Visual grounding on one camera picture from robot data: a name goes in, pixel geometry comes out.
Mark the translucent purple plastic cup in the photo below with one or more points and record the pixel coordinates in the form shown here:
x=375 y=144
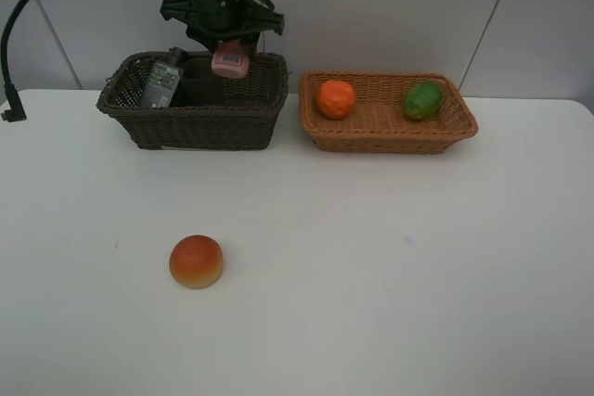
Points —
x=199 y=85

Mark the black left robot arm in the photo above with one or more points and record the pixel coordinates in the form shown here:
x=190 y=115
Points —
x=212 y=22

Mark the round orange bread bun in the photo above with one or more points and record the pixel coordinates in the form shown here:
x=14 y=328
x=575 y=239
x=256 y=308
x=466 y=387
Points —
x=196 y=262

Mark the dark brown wicker basket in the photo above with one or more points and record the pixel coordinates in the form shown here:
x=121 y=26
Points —
x=223 y=114

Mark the orange tangerine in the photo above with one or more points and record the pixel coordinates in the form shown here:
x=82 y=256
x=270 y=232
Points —
x=336 y=99

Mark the green lime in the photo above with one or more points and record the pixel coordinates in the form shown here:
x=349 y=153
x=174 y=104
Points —
x=422 y=101

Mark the light orange wicker basket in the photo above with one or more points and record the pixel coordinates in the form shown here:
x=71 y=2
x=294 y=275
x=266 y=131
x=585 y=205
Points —
x=378 y=123

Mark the pink lotion bottle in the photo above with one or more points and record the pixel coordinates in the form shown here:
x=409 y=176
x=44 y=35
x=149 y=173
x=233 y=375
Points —
x=232 y=59

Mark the dark green Mentholatum bottle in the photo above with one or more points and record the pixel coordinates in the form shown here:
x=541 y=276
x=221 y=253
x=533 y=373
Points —
x=163 y=79

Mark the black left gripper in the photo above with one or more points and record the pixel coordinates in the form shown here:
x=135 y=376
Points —
x=223 y=21

